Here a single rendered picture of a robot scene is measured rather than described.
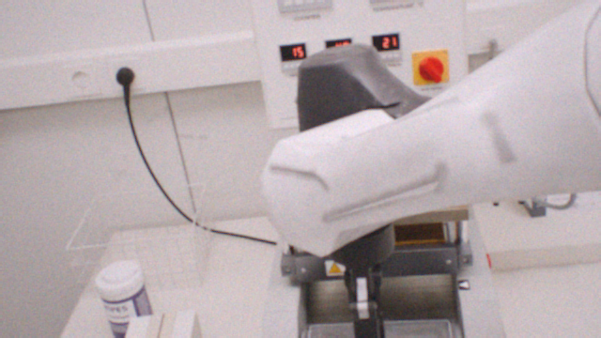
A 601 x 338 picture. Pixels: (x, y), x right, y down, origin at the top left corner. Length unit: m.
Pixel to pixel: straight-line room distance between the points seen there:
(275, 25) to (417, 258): 0.41
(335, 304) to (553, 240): 0.54
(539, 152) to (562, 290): 1.04
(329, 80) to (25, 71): 1.10
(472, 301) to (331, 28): 0.45
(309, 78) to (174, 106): 1.02
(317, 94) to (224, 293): 0.91
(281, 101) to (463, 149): 0.76
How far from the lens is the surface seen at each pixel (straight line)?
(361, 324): 0.73
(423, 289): 1.13
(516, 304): 1.39
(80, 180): 1.78
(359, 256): 0.71
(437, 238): 1.01
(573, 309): 1.39
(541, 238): 1.49
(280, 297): 1.03
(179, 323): 1.30
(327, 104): 0.62
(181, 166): 1.69
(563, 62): 0.38
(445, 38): 1.10
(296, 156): 0.52
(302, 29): 1.10
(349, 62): 0.61
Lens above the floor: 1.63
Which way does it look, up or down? 27 degrees down
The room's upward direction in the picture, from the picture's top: 9 degrees counter-clockwise
